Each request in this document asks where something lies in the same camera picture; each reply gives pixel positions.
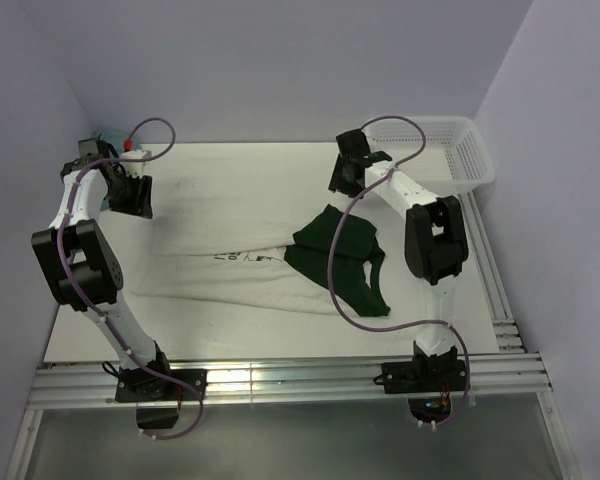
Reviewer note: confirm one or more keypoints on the white plastic perforated basket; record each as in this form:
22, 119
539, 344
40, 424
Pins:
455, 160

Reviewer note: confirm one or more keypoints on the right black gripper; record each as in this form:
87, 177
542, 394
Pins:
336, 181

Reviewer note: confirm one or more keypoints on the crumpled light blue t-shirt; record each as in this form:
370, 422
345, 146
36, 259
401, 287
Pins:
112, 136

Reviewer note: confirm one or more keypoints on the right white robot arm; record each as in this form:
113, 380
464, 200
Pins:
435, 241

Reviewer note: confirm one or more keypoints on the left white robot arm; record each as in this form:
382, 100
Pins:
79, 264

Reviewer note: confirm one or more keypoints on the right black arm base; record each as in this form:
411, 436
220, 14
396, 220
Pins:
437, 376

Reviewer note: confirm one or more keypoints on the white green raglan t-shirt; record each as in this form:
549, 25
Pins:
258, 263

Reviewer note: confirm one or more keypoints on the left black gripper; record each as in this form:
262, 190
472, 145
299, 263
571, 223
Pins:
140, 204

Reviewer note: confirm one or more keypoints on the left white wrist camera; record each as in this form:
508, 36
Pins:
133, 160

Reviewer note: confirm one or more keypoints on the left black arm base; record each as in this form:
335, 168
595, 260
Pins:
158, 401

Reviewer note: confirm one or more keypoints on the aluminium rail frame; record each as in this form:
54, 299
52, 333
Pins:
513, 370

